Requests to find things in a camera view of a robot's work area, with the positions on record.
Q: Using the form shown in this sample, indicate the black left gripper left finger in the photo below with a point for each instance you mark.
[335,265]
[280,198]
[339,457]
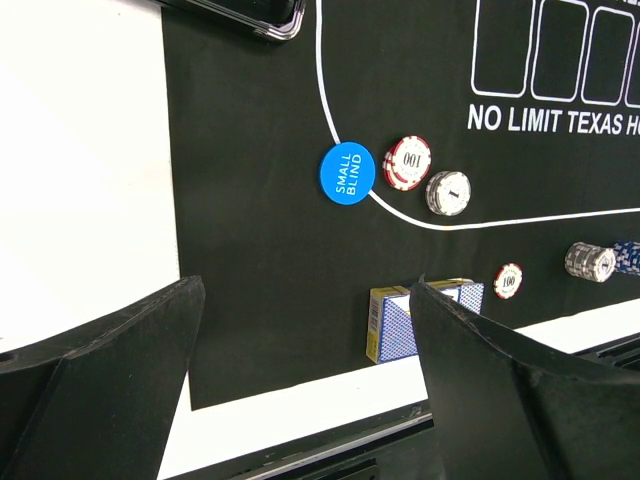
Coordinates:
[98,401]

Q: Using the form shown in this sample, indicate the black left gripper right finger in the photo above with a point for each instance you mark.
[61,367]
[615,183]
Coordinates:
[508,407]

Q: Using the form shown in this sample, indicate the red 100 chip stack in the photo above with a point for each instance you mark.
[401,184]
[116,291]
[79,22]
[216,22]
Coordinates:
[508,280]

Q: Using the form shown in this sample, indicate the grey 1 chip stack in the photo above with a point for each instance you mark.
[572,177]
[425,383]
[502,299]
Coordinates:
[590,262]

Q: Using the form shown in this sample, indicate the blue 5 chip stack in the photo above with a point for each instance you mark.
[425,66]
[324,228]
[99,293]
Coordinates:
[627,255]

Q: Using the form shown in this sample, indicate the grey chips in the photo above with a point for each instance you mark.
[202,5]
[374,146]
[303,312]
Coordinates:
[448,193]

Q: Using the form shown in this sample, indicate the red chips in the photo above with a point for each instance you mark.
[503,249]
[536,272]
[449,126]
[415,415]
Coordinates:
[407,163]

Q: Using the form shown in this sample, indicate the blue small blind button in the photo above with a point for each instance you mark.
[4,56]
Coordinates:
[347,173]

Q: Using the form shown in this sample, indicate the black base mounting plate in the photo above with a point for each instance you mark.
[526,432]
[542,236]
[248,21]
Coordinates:
[376,447]

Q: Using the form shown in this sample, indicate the blue playing card box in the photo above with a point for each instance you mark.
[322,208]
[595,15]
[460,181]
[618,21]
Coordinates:
[390,333]

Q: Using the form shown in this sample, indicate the black poker table mat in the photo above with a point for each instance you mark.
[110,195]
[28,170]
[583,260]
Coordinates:
[392,141]

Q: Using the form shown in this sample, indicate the black chip carrying case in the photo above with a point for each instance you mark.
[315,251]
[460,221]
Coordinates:
[275,21]

